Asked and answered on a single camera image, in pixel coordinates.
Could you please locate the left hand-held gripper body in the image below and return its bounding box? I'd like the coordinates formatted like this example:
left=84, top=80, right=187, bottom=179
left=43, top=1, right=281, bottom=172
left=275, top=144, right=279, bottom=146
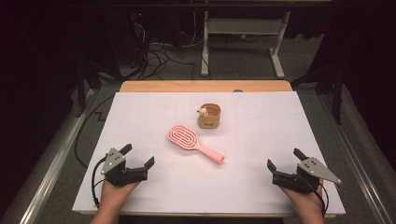
left=100, top=147, right=149, bottom=188

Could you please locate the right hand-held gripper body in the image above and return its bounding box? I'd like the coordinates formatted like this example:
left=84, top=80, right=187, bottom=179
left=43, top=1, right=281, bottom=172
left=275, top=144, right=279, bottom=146
left=272, top=156, right=343, bottom=195

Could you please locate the pink hairbrush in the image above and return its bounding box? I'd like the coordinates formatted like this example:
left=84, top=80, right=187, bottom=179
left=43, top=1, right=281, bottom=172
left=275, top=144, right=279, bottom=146
left=167, top=124, right=226, bottom=165

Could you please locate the wooden cup with bear figure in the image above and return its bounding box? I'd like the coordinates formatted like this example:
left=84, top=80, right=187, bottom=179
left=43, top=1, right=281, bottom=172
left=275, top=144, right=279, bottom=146
left=196, top=103, right=222, bottom=130

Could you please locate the person's right hand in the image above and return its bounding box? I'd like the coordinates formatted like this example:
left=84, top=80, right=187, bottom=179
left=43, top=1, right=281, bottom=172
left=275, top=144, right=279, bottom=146
left=279, top=178, right=325, bottom=217

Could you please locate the person's left hand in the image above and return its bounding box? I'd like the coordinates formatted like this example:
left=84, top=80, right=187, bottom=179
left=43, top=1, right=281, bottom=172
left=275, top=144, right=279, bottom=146
left=98, top=179, right=141, bottom=216

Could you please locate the white board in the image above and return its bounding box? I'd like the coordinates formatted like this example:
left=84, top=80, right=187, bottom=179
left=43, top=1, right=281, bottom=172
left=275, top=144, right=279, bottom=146
left=72, top=91, right=346, bottom=216

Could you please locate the black stand leg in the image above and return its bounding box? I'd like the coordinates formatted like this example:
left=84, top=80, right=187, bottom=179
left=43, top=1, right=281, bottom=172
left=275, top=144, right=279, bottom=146
left=76, top=60, right=104, bottom=119
left=290, top=63, right=344, bottom=126

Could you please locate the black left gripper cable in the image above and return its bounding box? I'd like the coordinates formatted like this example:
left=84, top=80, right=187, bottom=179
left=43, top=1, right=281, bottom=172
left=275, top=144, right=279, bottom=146
left=91, top=156, right=108, bottom=208

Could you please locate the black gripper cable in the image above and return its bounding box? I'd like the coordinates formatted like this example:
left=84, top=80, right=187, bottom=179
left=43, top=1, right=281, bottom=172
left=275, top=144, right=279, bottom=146
left=91, top=156, right=108, bottom=208
left=306, top=176, right=330, bottom=217

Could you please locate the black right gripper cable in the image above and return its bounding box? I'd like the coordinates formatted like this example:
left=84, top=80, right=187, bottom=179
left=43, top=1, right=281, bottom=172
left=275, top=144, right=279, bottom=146
left=306, top=176, right=330, bottom=217

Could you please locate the long black floor cable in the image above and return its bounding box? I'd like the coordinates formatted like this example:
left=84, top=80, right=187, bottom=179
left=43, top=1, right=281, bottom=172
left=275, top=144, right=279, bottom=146
left=74, top=93, right=117, bottom=169

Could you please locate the aluminium floor rail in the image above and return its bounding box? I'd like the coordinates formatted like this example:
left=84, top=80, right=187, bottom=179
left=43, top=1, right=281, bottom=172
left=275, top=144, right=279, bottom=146
left=18, top=88, right=96, bottom=224
left=317, top=92, right=394, bottom=224

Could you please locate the bundle of floor cables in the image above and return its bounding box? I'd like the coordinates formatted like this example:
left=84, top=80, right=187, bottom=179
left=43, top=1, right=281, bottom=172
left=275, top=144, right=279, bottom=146
left=136, top=40, right=198, bottom=81

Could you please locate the white metal desk frame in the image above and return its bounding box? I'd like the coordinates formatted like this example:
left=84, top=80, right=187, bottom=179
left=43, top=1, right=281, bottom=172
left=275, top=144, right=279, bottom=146
left=200, top=10, right=291, bottom=79

